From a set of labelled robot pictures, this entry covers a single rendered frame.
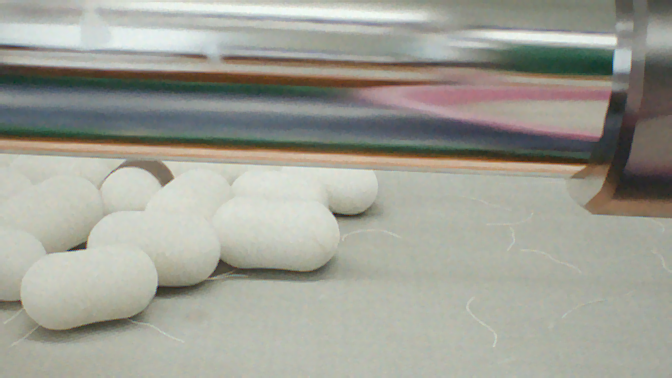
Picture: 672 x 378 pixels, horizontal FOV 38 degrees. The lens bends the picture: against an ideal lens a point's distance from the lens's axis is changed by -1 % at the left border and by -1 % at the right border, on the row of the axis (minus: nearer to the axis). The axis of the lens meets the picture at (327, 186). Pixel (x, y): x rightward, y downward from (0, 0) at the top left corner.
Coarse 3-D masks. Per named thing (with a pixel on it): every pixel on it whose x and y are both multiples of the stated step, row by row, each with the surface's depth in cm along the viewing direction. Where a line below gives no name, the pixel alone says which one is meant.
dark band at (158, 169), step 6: (126, 162) 30; (132, 162) 30; (138, 162) 30; (144, 162) 30; (150, 162) 30; (156, 162) 30; (162, 162) 30; (144, 168) 29; (150, 168) 30; (156, 168) 30; (162, 168) 30; (168, 168) 30; (108, 174) 30; (156, 174) 30; (162, 174) 30; (168, 174) 30; (162, 180) 30; (168, 180) 30; (162, 186) 29
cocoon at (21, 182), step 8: (0, 168) 28; (8, 168) 29; (0, 176) 28; (8, 176) 28; (16, 176) 28; (24, 176) 29; (0, 184) 28; (8, 184) 28; (16, 184) 28; (24, 184) 28; (0, 192) 28; (8, 192) 28; (16, 192) 28; (0, 200) 27
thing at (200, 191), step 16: (192, 176) 28; (208, 176) 29; (160, 192) 28; (176, 192) 27; (192, 192) 28; (208, 192) 28; (224, 192) 29; (160, 208) 27; (176, 208) 27; (192, 208) 27; (208, 208) 28
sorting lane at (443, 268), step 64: (384, 192) 34; (448, 192) 34; (512, 192) 35; (384, 256) 29; (448, 256) 29; (512, 256) 29; (576, 256) 29; (640, 256) 30; (0, 320) 24; (128, 320) 24; (192, 320) 24; (256, 320) 25; (320, 320) 25; (384, 320) 25; (448, 320) 25; (512, 320) 25; (576, 320) 25; (640, 320) 25
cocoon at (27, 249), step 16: (0, 240) 24; (16, 240) 24; (32, 240) 25; (0, 256) 24; (16, 256) 24; (32, 256) 24; (0, 272) 24; (16, 272) 24; (0, 288) 24; (16, 288) 24
